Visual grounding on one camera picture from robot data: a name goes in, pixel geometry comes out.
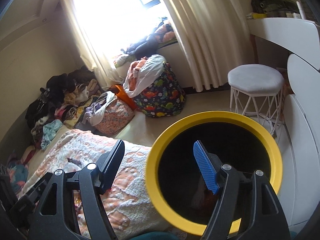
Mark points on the cream curtain left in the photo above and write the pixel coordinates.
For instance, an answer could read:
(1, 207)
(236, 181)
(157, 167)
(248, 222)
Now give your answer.
(89, 46)

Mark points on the white garment in basket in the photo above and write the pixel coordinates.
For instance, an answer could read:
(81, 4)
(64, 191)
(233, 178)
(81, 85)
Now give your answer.
(142, 73)

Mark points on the dark bag on desk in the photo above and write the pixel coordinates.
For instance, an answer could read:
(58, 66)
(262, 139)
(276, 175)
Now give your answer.
(274, 8)

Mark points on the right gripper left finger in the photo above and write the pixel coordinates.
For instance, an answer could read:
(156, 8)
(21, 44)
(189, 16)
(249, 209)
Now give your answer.
(55, 215)

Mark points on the pile of clothes on bed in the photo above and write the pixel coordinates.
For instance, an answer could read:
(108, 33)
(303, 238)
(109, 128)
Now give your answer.
(65, 97)

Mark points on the cream curtain right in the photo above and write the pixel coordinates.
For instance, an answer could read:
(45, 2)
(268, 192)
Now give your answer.
(214, 36)

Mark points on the light blue garment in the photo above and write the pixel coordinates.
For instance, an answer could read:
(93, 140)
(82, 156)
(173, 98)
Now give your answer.
(49, 132)

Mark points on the orange bag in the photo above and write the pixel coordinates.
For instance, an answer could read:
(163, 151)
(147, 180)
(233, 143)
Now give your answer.
(121, 94)

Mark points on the dinosaur print laundry basket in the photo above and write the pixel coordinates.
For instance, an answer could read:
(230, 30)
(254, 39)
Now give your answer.
(164, 97)

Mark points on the clothes on window sill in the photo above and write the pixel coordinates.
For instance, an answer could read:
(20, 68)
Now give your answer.
(162, 36)

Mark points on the cream curtain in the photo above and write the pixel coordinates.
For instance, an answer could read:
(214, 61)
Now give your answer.
(89, 46)
(214, 36)

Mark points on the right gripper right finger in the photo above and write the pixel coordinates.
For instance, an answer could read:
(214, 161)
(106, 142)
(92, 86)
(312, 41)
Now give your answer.
(262, 214)

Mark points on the white vanity desk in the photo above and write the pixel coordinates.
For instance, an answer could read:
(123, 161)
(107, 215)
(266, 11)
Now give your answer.
(299, 192)

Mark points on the white wire frame stool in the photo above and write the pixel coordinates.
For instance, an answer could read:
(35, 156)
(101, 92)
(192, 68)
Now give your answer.
(257, 91)

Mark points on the floral pink fabric bag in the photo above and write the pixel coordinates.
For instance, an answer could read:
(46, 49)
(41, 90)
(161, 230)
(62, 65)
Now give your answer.
(109, 114)

